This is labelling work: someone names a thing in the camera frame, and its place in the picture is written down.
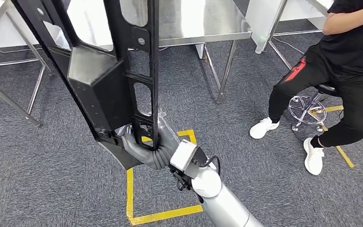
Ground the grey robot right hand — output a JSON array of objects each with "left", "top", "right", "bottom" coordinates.
[{"left": 115, "top": 111, "right": 182, "bottom": 170}]

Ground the white upright panel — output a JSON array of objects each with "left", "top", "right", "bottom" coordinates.
[{"left": 245, "top": 0, "right": 288, "bottom": 54}]

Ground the person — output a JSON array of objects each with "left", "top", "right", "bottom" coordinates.
[{"left": 250, "top": 0, "right": 363, "bottom": 176}]

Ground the chrome swivel stool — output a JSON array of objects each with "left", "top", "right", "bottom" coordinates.
[{"left": 288, "top": 83, "right": 342, "bottom": 133}]

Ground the black plastic frame part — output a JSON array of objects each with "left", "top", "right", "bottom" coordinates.
[{"left": 10, "top": 0, "right": 160, "bottom": 170}]

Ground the yellow floor tape square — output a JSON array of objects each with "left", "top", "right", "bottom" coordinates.
[
  {"left": 310, "top": 105, "right": 355, "bottom": 170},
  {"left": 126, "top": 129, "right": 205, "bottom": 227}
]

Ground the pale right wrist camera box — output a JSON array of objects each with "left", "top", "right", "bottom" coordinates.
[{"left": 170, "top": 139, "right": 208, "bottom": 179}]

